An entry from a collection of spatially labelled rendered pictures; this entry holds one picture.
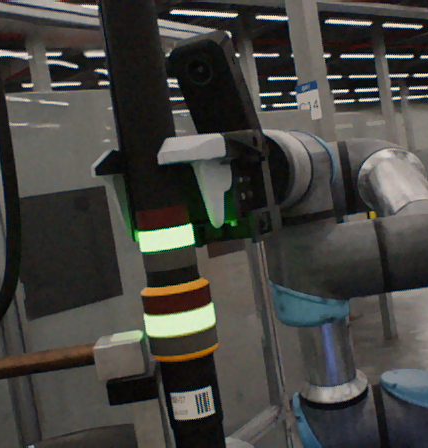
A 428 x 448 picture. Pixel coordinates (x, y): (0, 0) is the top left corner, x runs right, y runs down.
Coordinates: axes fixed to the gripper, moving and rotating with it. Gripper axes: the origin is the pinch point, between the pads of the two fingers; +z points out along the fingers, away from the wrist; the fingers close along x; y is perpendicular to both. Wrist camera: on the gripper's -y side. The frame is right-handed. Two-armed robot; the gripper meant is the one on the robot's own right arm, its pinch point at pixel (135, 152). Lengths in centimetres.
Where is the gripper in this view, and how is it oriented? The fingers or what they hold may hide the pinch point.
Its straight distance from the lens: 41.7
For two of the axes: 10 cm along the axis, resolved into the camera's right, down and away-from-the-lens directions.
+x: -9.0, 1.2, 4.2
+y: 1.6, 9.9, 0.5
